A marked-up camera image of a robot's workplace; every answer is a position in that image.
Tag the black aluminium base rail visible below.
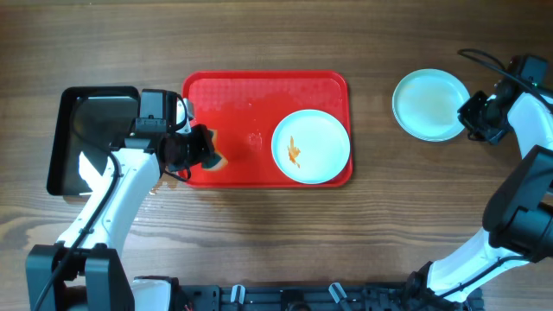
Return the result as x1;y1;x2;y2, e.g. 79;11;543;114
181;282;485;311

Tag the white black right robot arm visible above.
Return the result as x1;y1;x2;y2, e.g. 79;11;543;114
405;91;552;308

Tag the light blue plate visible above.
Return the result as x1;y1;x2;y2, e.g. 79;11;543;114
393;109;463;142
271;110;351;185
391;69;470;122

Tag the black plastic tray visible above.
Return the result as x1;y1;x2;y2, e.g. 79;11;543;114
47;86;139;195

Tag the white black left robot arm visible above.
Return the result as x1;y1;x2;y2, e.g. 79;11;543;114
26;124;214;310

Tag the red plastic tray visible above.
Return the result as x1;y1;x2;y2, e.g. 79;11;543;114
181;71;351;188

